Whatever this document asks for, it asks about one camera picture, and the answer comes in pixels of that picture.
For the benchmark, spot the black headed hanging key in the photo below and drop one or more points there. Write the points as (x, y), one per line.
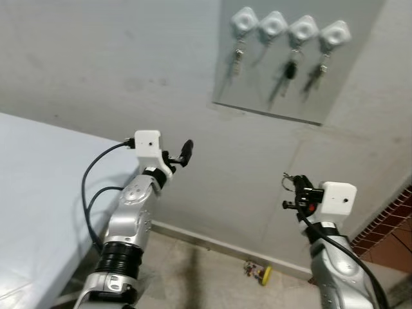
(290, 69)

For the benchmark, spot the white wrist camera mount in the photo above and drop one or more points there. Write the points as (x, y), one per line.
(148, 147)
(338, 198)

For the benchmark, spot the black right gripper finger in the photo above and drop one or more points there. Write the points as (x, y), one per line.
(300, 183)
(291, 205)

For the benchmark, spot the white plastic folding table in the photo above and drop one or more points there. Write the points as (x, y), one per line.
(38, 193)

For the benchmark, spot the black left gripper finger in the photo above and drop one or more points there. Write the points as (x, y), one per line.
(187, 152)
(165, 154)

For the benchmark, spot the silver hanging keys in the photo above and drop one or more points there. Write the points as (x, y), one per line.
(237, 59)

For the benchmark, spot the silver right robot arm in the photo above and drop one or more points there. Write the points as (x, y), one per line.
(341, 270)

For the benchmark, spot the grey wall board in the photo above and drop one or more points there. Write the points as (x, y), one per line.
(347, 84)

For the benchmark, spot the yellow wheeled toy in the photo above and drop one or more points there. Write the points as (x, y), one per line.
(262, 275)

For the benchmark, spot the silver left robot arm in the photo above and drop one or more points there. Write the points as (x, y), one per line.
(132, 206)

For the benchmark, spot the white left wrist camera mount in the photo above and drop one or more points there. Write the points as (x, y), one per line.
(148, 147)

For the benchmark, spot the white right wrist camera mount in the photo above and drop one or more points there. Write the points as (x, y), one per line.
(338, 198)

